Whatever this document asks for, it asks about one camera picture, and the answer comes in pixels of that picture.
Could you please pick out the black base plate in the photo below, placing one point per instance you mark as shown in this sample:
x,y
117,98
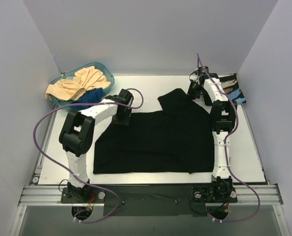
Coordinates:
x,y
151,200

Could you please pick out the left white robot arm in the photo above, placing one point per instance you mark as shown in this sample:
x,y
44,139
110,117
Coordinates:
x,y
77,134

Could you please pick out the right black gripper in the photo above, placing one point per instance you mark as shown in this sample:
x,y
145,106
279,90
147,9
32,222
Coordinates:
x,y
193,89

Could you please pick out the folded black printed t shirt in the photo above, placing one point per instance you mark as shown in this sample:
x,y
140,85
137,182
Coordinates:
x,y
231,87

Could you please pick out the beige t shirt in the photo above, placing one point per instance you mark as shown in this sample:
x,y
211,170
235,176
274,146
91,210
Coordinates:
x,y
84,80

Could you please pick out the blue t shirt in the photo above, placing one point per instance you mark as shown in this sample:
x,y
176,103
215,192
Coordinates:
x,y
91,96

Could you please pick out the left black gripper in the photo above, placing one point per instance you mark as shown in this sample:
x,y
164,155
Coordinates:
x,y
121,119

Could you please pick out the teal plastic basket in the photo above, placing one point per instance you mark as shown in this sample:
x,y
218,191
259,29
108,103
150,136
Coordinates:
x,y
70,75

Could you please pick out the aluminium frame rail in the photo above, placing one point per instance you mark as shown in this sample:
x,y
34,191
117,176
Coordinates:
x,y
49,195

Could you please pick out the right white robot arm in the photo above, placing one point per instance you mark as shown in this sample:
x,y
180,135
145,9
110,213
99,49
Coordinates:
x,y
222,122

